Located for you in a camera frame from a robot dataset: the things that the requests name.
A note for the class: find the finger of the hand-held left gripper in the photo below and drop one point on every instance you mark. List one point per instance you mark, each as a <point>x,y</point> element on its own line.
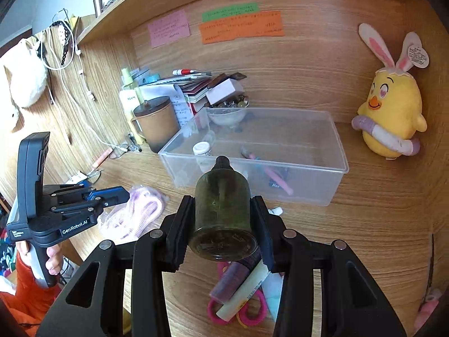
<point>75,186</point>
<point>112,196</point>

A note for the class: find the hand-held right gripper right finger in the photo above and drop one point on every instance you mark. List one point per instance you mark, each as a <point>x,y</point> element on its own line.
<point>262,228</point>

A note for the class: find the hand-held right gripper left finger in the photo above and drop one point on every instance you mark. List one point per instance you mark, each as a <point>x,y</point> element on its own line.
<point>183,224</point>

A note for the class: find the green glass dropper bottle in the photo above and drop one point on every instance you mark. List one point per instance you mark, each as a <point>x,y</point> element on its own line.
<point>221,203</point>

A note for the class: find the clear plastic storage box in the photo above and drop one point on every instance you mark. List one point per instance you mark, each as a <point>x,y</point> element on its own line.
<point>308,147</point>

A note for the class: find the person's left forearm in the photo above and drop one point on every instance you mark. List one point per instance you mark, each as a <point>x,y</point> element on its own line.
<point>31,298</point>

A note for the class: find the person's left hand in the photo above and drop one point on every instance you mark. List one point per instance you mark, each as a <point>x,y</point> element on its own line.
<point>55,259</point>

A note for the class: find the pink stick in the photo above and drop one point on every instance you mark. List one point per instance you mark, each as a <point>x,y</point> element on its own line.
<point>102,158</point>

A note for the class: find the dark labelled tube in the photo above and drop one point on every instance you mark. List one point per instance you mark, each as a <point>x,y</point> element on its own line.
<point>279,182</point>

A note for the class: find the pink pen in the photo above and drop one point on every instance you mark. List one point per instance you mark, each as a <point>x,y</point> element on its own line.
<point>277,179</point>

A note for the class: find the purple glitter tube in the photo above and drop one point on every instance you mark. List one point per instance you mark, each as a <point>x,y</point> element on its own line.
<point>231,281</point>

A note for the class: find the cream tube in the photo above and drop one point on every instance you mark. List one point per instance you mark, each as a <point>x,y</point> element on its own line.
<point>242,296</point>

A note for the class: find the small white jar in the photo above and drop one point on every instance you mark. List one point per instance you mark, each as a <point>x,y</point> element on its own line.
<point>202,149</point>

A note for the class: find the brown mug with lid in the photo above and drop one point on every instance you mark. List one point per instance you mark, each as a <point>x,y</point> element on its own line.
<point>158,123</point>

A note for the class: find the pink scissors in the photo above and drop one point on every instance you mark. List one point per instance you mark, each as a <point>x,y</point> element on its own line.
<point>214,310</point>

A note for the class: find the white lotion bottle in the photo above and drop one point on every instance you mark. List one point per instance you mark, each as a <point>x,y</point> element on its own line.
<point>128,103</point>

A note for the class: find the white printed paper bag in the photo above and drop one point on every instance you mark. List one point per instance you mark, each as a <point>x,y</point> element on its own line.
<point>180,108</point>

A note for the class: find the white bowl with trinkets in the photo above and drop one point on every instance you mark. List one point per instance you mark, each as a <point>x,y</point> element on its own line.
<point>226,116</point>

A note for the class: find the yellow-green spray bottle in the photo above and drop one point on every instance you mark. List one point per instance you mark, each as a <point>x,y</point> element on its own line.
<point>127,79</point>

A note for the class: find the white fluffy plush bag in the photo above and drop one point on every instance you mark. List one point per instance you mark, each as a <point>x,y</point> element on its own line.
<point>28,77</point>

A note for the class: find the cluster of beads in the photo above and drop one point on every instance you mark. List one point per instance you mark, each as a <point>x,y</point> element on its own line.
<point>231,103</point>

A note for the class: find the stack of books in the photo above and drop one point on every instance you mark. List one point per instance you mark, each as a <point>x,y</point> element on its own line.
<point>194,89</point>

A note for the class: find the white cardboard box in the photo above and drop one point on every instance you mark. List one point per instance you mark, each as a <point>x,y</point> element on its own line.
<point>224,89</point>

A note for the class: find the red and white pen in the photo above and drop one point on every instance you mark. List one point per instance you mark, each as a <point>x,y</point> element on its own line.
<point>191,72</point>

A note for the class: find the black beaded band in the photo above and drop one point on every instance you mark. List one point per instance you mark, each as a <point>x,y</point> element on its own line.
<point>65,38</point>

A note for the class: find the yellow chick plush toy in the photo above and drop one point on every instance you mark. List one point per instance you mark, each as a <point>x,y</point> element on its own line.
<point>389,112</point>

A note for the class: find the pink paper note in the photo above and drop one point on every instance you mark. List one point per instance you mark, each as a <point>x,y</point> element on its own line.
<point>170,28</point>

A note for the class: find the brown metal cup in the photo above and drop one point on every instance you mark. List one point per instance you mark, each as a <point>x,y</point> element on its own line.
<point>97,7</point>

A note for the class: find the orange paper note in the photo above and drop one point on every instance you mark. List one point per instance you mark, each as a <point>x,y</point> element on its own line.
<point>242,30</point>

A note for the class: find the green paper note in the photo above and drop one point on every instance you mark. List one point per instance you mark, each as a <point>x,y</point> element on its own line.
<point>228,12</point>

